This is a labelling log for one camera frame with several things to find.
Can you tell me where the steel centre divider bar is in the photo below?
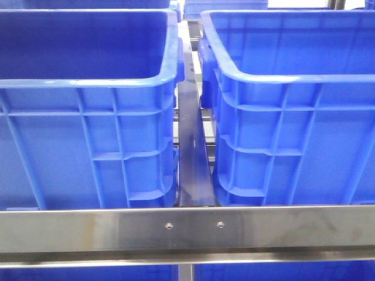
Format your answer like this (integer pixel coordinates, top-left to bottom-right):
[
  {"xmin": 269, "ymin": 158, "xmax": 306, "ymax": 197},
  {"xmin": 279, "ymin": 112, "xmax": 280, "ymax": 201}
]
[{"xmin": 178, "ymin": 47, "xmax": 216, "ymax": 207}]

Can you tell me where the left blue plastic crate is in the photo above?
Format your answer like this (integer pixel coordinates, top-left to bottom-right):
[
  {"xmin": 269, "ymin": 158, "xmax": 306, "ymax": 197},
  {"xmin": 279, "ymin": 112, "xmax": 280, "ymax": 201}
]
[{"xmin": 1, "ymin": 9, "xmax": 184, "ymax": 211}]

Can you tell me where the blue plastic crate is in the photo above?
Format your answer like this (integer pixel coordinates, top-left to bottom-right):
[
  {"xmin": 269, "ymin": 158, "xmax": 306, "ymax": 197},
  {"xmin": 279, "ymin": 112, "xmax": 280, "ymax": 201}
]
[
  {"xmin": 199, "ymin": 10, "xmax": 374, "ymax": 206},
  {"xmin": 1, "ymin": 9, "xmax": 184, "ymax": 211}
]

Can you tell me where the right blue plastic crate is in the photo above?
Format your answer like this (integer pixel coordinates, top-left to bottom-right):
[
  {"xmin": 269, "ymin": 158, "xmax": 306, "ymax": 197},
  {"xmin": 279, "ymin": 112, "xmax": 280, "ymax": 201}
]
[{"xmin": 199, "ymin": 10, "xmax": 374, "ymax": 206}]

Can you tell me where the rear right blue crate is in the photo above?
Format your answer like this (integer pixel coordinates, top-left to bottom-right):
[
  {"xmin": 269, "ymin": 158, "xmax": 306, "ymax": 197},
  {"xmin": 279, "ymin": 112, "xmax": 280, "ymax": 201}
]
[{"xmin": 183, "ymin": 0, "xmax": 268, "ymax": 19}]

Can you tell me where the lower left blue crate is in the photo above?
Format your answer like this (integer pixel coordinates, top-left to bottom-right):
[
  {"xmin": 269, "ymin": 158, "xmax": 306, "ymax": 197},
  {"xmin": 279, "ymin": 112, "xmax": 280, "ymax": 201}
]
[{"xmin": 1, "ymin": 265, "xmax": 178, "ymax": 280}]

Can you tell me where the lower right blue crate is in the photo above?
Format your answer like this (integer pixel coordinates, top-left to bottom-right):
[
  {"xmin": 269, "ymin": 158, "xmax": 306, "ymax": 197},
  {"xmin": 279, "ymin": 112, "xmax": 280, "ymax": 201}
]
[{"xmin": 195, "ymin": 261, "xmax": 374, "ymax": 280}]

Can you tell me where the rear left blue crate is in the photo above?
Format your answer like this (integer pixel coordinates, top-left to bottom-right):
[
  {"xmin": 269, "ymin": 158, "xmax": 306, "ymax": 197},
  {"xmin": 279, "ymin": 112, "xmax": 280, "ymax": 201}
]
[{"xmin": 1, "ymin": 0, "xmax": 181, "ymax": 22}]

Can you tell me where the stainless steel shelf rail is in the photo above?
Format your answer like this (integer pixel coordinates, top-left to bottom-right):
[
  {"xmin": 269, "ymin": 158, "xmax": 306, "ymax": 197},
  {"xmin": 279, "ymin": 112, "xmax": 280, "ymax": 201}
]
[{"xmin": 1, "ymin": 205, "xmax": 374, "ymax": 268}]

